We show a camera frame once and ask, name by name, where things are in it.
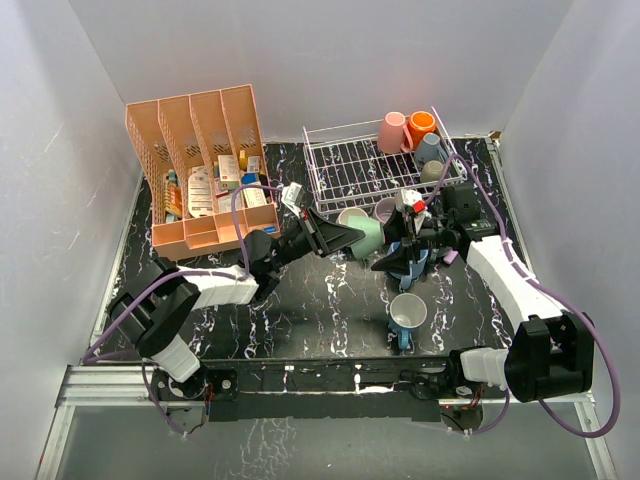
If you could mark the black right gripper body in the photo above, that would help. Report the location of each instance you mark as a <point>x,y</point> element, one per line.
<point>431,238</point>

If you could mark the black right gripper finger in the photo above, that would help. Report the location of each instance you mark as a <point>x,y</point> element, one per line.
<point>401,260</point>
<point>396,227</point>

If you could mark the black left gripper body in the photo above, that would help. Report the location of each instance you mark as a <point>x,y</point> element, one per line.
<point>297,243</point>

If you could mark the teal green cup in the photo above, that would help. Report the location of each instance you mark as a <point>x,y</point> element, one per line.
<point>373,236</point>

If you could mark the olive grey small cup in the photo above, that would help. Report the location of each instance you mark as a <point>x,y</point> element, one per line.
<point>432,171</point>

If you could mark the grey-blue printed mug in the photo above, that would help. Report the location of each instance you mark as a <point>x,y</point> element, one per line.
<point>428,148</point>

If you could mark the pink mug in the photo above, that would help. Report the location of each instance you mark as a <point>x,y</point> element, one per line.
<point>394,136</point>

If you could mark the orange mug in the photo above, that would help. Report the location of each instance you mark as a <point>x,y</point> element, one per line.
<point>420,123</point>

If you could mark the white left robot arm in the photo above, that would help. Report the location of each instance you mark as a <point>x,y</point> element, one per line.
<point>154,306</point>

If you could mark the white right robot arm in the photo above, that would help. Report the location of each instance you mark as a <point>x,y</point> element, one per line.
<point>552,352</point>

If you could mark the light blue mug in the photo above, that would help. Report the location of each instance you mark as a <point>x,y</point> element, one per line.
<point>412,277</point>

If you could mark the lavender wide mug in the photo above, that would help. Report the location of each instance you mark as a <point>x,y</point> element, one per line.
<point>385,209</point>

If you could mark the cream speckled mug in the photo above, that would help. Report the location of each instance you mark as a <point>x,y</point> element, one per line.
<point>348,213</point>

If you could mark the blue round container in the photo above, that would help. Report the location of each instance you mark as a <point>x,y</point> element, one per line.
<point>250,178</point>

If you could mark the white red medicine box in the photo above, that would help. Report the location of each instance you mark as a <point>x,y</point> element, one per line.
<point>228,168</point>

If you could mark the yellow small box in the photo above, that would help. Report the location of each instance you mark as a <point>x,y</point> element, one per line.
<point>243,160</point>

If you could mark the white blister pack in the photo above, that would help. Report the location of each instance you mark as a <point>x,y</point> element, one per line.
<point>199,195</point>

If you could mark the orange medicine box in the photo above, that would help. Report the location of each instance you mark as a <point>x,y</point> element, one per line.
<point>173,200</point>

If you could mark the peach plastic file organizer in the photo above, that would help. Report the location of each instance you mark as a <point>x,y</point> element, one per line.
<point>173,135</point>

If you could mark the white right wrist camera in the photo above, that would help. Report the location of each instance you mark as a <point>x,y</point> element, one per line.
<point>409,201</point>

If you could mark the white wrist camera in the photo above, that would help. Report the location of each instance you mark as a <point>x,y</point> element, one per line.
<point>292,196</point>
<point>409,201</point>

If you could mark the white mug blue handle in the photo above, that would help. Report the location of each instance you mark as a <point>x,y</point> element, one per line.
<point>407,313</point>

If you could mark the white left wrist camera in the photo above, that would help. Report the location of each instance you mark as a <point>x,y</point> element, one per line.
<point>292,196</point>

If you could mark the white wire dish rack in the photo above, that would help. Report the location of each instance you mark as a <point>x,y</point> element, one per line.
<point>347,169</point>

